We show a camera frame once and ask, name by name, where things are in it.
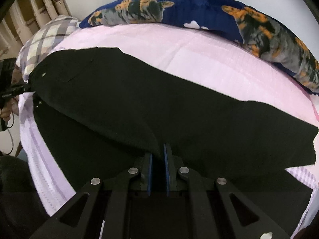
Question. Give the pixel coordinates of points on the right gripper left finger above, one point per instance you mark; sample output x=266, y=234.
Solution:
x=146, y=171

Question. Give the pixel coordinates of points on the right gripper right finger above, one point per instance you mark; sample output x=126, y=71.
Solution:
x=170, y=170

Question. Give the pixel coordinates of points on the black pants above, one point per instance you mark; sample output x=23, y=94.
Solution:
x=99, y=109

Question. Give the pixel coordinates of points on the person left hand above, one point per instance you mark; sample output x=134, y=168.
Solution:
x=11, y=106

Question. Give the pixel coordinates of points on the plaid pillow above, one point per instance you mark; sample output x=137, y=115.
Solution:
x=43, y=42

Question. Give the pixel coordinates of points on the wooden headboard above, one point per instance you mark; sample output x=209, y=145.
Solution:
x=21, y=19

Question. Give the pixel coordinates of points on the pink purple bed sheet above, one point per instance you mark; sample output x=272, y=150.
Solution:
x=197, y=56

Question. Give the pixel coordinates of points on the navy cat print blanket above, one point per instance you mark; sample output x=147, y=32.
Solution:
x=259, y=34

